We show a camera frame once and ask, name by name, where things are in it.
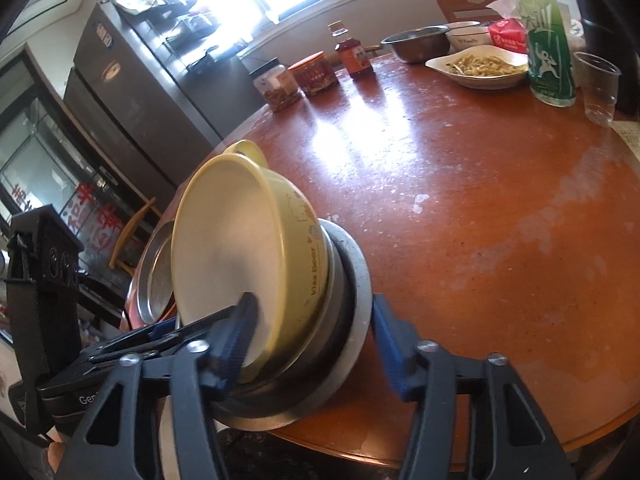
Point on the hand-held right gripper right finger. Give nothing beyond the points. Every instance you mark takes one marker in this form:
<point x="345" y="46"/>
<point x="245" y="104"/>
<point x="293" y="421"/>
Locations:
<point x="395" y="360"/>

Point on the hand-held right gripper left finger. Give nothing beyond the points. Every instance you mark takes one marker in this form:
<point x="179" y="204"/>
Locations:
<point x="240" y="345"/>

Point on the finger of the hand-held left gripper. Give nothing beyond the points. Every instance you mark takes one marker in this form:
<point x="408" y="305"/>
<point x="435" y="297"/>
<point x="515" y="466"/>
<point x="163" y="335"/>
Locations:
<point x="150" y="342"/>

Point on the round metal pan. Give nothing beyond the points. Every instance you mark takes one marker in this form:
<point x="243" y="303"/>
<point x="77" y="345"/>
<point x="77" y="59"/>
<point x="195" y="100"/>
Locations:
<point x="155" y="280"/>

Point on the large steel bowl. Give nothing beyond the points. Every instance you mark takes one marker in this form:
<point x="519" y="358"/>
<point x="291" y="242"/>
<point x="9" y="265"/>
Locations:
<point x="362" y="290"/>

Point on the wooden round-back chair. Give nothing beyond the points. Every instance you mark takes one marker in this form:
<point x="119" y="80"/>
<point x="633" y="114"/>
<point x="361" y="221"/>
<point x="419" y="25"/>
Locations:
<point x="137" y="225"/>

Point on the glass door display cabinet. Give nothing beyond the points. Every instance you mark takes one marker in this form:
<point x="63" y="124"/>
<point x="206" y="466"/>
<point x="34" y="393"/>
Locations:
<point x="40" y="150"/>

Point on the grey refrigerator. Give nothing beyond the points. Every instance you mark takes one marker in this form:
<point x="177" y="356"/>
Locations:
<point x="150" y="110"/>

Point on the clear jar with black lid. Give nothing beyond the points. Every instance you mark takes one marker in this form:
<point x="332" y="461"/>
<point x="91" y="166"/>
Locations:
<point x="277" y="90"/>

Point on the red-labelled jar with orange lid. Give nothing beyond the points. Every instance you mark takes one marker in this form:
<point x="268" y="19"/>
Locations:
<point x="315" y="77"/>

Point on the brown sauce bottle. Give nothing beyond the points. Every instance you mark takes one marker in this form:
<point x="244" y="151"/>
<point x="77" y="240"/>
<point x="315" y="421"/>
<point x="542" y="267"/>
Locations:
<point x="355" y="57"/>

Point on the white dish with food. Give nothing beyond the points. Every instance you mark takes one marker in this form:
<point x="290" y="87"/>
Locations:
<point x="480" y="65"/>

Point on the steel basin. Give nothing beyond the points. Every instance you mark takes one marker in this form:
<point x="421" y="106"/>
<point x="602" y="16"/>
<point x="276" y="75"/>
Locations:
<point x="415" y="47"/>

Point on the printed paper sheet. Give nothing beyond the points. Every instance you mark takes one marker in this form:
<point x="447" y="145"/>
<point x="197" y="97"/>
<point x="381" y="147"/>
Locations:
<point x="630" y="135"/>

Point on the white ceramic bowl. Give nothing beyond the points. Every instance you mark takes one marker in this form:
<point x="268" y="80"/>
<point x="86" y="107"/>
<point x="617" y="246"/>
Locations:
<point x="465" y="37"/>

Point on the green drink bottle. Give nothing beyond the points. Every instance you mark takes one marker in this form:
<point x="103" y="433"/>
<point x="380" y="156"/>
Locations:
<point x="547" y="60"/>

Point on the clear plastic cup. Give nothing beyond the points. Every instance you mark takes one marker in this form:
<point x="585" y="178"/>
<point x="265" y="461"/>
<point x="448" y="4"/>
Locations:
<point x="597" y="90"/>

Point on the red tissue pack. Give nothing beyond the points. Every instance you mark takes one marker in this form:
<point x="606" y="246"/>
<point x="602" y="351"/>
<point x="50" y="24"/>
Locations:
<point x="507" y="35"/>

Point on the wooden chair back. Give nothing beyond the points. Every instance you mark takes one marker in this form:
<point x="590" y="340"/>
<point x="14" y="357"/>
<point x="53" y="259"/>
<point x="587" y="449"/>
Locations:
<point x="450" y="7"/>

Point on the black thermos flask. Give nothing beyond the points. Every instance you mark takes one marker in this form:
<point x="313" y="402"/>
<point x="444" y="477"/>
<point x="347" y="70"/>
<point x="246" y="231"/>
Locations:
<point x="625" y="35"/>

